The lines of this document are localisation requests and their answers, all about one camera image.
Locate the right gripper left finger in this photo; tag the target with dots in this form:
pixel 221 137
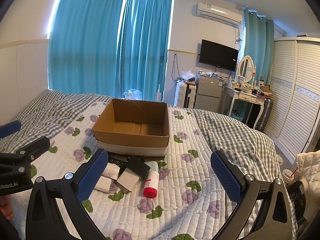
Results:
pixel 44 219

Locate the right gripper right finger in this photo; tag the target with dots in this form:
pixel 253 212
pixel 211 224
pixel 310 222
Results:
pixel 273 221

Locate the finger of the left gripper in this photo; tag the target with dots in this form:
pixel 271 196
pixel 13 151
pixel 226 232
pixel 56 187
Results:
pixel 30 147
pixel 10 128

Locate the small white box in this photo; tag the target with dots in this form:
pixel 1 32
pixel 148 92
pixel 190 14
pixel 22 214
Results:
pixel 103 184

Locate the white hair dryer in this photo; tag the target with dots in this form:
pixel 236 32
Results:
pixel 111 171

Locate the white power adapter block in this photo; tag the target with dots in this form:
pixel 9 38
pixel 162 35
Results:
pixel 128 180

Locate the black remote control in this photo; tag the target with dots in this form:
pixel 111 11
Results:
pixel 133 164

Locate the white bottle red cap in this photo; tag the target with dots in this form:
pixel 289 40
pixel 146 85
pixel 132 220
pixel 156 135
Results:
pixel 152 180

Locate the left human hand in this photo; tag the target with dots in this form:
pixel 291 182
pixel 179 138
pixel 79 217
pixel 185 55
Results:
pixel 7 207

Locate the plastic cup with straw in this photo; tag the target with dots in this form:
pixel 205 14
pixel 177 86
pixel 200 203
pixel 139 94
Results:
pixel 289 176

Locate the white padded jacket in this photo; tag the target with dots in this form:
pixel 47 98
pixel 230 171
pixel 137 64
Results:
pixel 308 174

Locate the white floral quilt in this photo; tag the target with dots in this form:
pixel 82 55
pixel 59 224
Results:
pixel 190 201

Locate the grey checked bedsheet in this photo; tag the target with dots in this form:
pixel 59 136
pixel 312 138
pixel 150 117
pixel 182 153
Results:
pixel 252 152

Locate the teal storage basket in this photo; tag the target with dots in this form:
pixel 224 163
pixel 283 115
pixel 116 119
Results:
pixel 238 114

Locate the left blue curtain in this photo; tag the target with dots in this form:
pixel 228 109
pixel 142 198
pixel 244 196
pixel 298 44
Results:
pixel 82 49

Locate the blue curtain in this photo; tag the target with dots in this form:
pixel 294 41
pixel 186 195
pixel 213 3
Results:
pixel 259 43
pixel 82 49
pixel 143 47

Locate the brown cardboard box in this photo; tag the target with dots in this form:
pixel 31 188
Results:
pixel 133 123

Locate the clear plastic bag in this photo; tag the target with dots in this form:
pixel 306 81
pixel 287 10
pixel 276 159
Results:
pixel 133 94

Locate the white louvered wardrobe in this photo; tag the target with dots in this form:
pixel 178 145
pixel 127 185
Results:
pixel 294 81

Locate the white dressing table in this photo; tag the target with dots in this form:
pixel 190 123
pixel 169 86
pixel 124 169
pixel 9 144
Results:
pixel 250 103

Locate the silver mini fridge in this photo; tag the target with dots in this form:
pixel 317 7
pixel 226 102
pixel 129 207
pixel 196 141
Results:
pixel 208 93

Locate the oval vanity mirror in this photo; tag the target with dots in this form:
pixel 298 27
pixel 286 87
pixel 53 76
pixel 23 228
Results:
pixel 246 68

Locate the white suitcase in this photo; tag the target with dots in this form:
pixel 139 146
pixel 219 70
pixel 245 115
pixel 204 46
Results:
pixel 185 94

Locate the plastic bag on suitcase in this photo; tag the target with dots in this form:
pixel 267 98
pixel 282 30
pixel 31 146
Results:
pixel 188 76

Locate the middle blue curtain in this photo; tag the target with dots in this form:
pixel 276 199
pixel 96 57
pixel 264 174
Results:
pixel 143 47

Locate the right blue curtain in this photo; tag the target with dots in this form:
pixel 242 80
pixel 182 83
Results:
pixel 259 43

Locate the white air conditioner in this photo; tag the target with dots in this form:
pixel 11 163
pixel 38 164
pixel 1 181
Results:
pixel 212 12

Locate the black wall television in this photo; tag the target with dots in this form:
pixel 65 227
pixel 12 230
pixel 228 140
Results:
pixel 218 55

